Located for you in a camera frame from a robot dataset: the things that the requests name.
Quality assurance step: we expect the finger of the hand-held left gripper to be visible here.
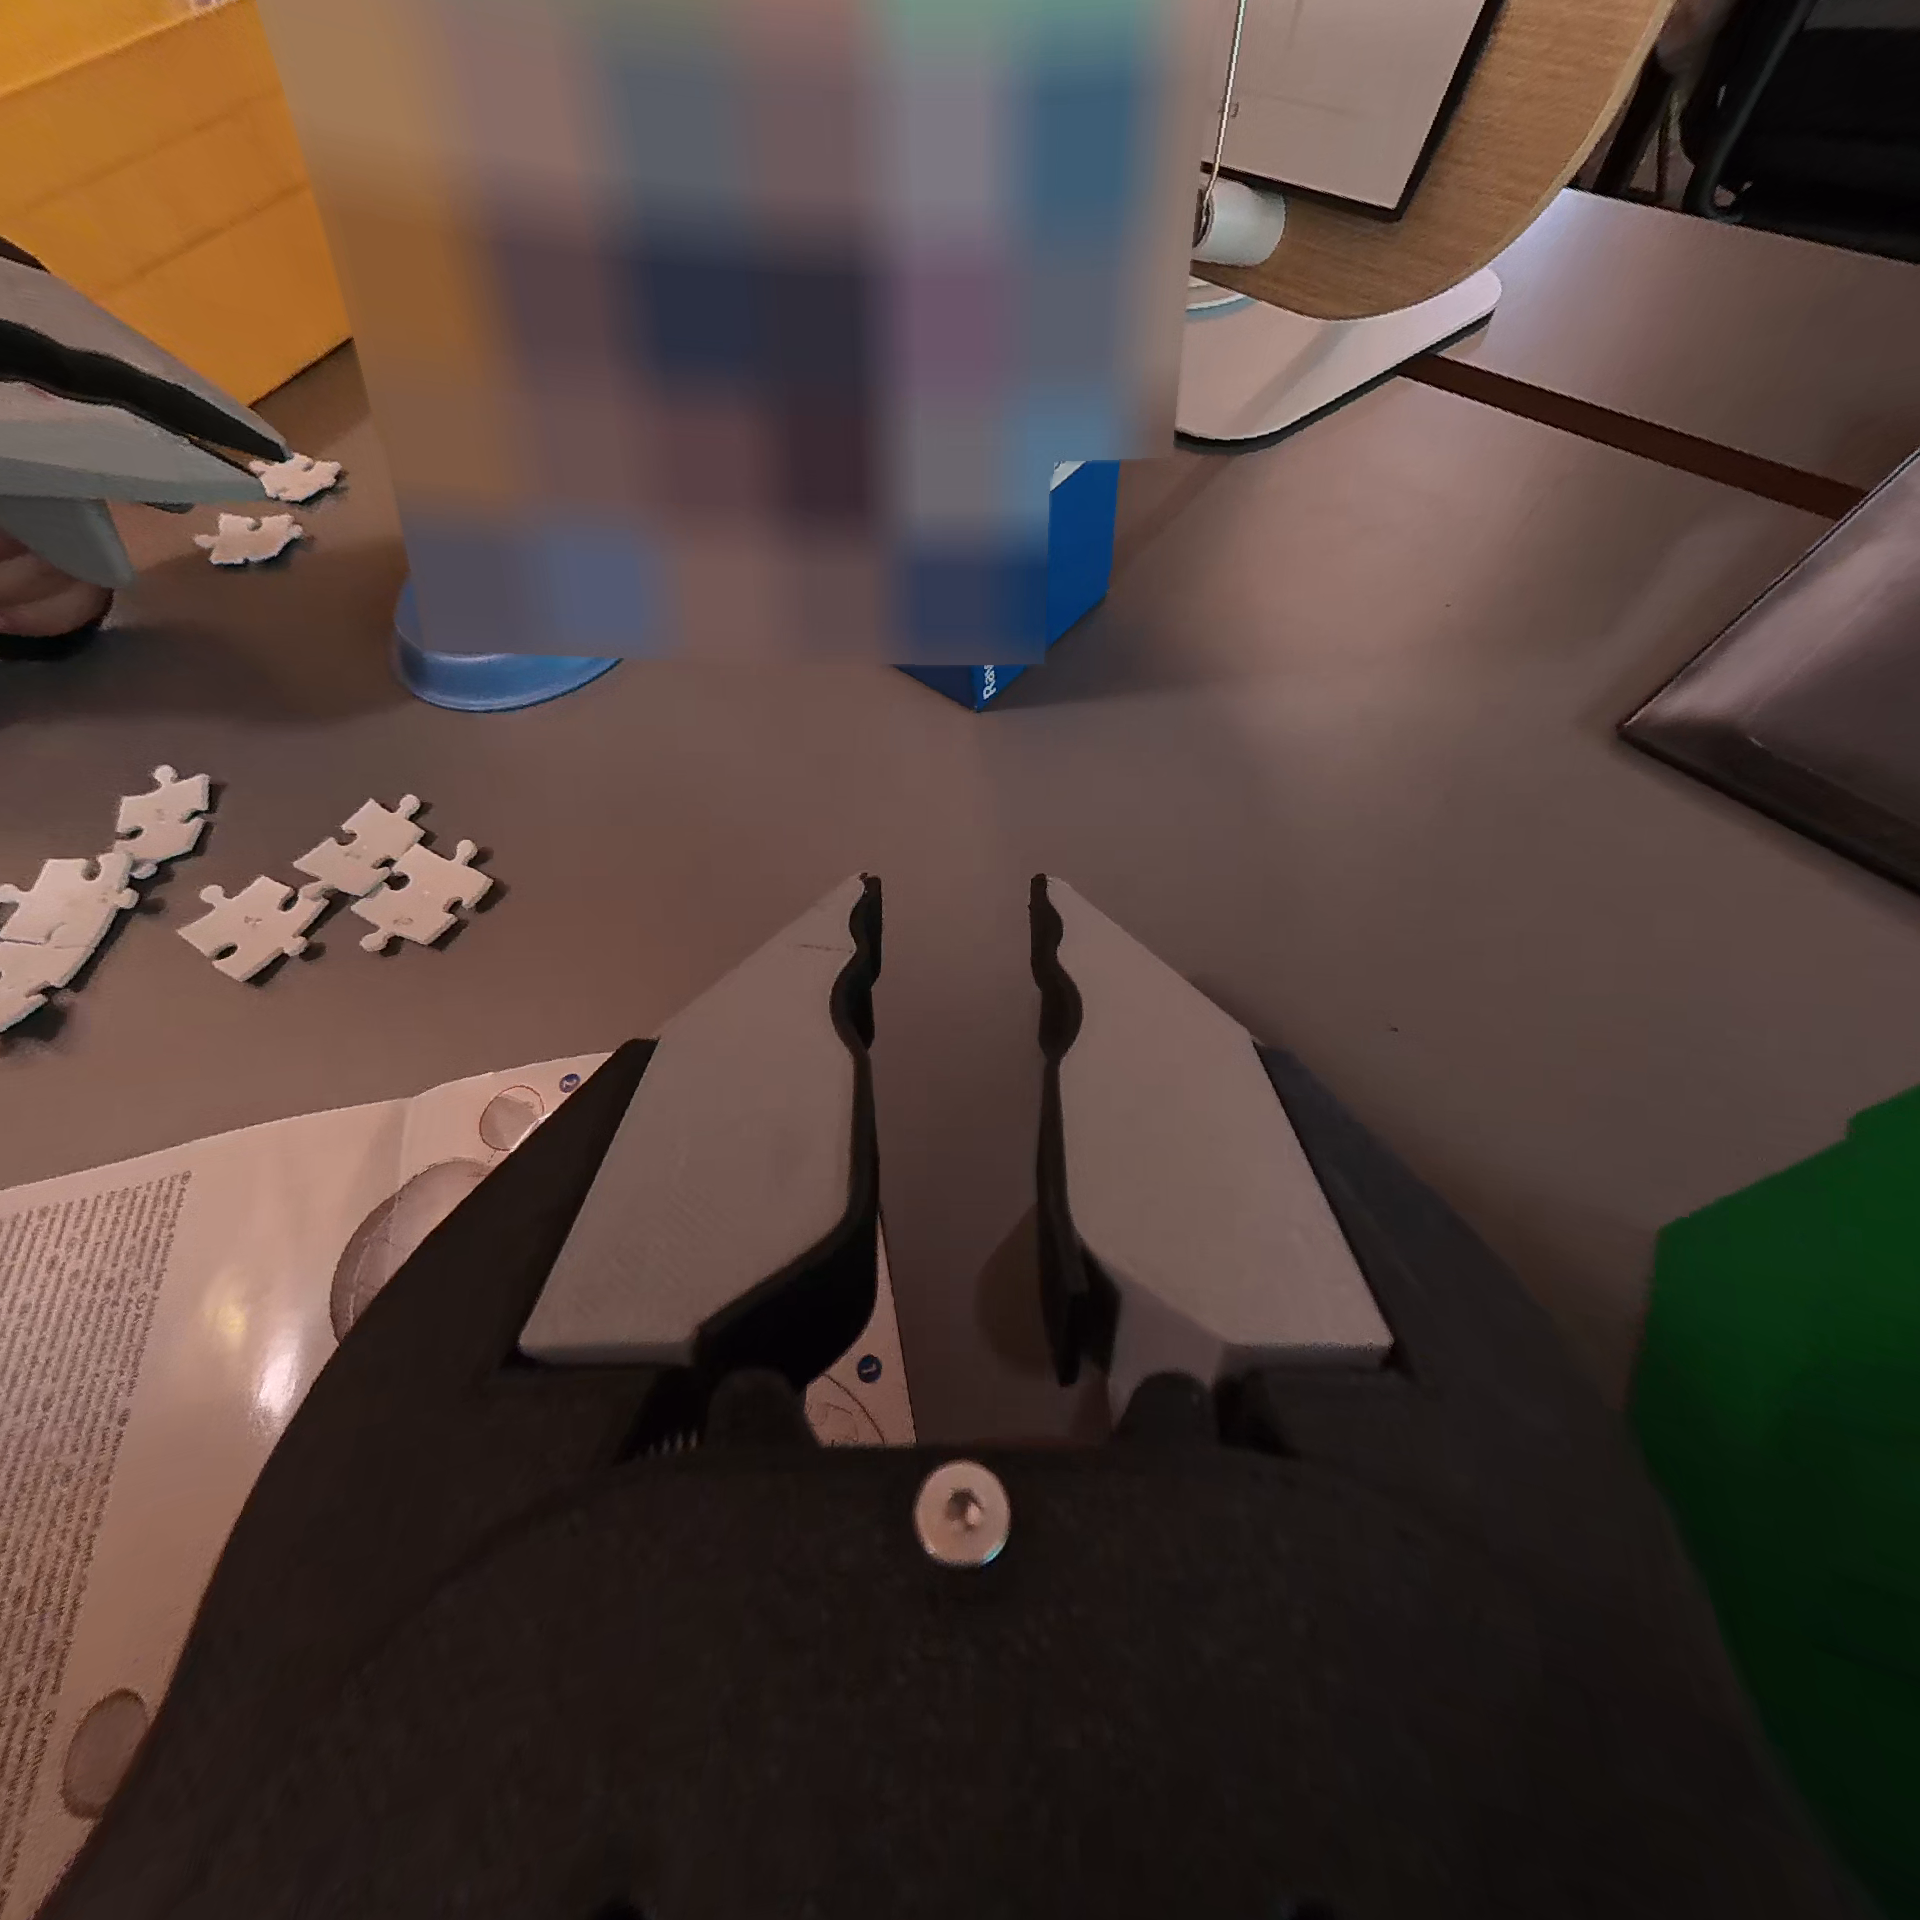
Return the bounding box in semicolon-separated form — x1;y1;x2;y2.
0;239;291;460
0;376;286;590

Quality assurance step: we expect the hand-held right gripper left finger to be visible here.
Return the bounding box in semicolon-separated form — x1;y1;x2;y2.
514;870;888;1368

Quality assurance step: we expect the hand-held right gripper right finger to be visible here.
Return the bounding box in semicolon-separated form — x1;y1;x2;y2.
1025;870;1397;1388

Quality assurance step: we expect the white instruction leaflet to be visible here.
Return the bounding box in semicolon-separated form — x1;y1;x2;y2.
0;1051;919;1867

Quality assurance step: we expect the blue round plastic puzzle stand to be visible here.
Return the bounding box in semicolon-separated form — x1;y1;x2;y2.
392;587;625;712

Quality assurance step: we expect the scattered white puzzle pieces group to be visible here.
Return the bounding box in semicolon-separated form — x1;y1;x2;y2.
0;767;216;1038

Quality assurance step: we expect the cartoon printed puzzle box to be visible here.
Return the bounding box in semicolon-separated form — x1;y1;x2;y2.
896;458;1122;715

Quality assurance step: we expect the person's left hand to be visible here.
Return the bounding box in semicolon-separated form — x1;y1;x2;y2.
0;543;114;652

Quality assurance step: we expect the yellow storage box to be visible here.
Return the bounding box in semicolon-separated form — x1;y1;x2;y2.
0;0;355;404

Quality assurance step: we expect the green box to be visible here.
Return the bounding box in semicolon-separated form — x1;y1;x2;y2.
1626;1088;1920;1920

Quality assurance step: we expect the dark grey flat panel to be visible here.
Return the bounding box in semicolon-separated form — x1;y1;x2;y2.
1617;446;1920;891

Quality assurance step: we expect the small white cylinder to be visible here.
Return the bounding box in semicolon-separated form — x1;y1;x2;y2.
1193;173;1290;270

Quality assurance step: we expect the wooden hoop stand white base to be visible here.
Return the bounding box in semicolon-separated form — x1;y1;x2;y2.
1178;0;1678;451

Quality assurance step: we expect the white printed sign board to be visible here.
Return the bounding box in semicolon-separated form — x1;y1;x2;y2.
1199;0;1490;221

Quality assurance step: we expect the black office chair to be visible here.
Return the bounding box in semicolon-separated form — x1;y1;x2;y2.
1572;0;1920;225

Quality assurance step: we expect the thin metal wire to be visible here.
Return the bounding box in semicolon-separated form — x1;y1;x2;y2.
1194;0;1251;198

